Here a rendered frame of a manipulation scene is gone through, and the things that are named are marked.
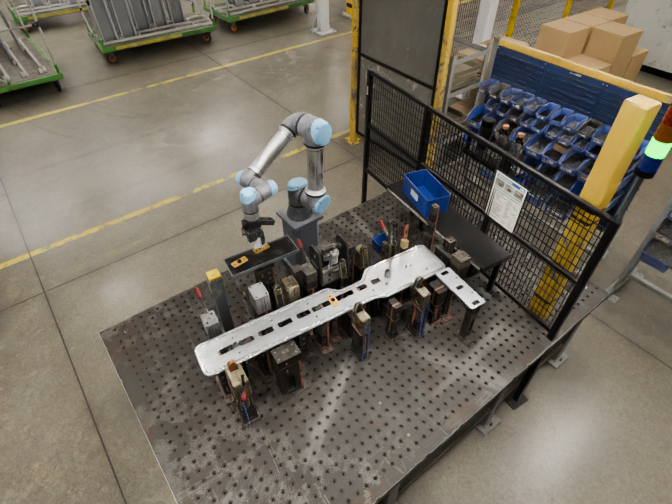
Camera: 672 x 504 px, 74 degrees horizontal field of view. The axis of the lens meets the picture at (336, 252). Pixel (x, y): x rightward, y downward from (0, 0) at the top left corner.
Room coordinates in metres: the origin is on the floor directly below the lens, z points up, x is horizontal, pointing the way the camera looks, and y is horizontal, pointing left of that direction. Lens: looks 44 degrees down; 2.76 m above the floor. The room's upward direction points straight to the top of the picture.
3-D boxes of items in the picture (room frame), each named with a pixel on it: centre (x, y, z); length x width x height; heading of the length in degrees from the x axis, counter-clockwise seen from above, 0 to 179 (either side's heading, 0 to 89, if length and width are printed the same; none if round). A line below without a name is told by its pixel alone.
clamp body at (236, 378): (1.00, 0.43, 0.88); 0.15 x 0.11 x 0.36; 30
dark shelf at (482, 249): (2.09, -0.66, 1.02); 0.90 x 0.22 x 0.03; 30
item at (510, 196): (1.89, -0.91, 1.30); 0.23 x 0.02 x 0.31; 30
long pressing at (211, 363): (1.45, 0.03, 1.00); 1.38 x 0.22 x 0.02; 120
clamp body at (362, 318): (1.34, -0.12, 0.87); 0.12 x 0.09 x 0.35; 30
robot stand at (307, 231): (2.05, 0.21, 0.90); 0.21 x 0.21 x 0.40; 37
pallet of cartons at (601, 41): (5.61, -3.15, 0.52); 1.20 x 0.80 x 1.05; 124
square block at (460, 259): (1.73, -0.69, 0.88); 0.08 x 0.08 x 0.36; 30
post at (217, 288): (1.50, 0.61, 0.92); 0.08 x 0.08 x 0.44; 30
